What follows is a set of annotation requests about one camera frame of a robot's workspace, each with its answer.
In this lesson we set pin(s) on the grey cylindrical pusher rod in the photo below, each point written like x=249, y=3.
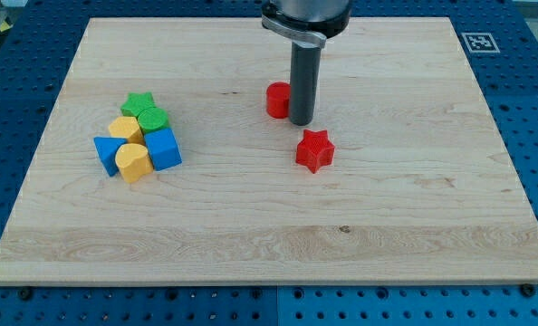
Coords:
x=304, y=74

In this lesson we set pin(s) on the red cylinder block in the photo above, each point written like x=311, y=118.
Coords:
x=277, y=99

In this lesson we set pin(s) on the red star block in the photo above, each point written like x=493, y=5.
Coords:
x=315, y=150

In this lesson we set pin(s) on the green cylinder block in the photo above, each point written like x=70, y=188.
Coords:
x=153, y=119

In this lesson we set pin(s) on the blue cube block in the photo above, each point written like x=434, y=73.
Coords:
x=163, y=149

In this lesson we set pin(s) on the white fiducial marker tag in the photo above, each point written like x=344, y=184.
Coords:
x=478, y=42

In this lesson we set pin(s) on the wooden board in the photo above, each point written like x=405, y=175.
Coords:
x=421, y=189

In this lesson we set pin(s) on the green star block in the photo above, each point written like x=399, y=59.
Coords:
x=136, y=103

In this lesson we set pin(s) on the yellow hexagon block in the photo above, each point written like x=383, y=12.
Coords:
x=127, y=128

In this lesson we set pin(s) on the yellow heart block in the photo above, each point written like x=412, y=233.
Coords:
x=133, y=162

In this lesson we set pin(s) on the blue triangle block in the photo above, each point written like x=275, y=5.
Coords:
x=107, y=148

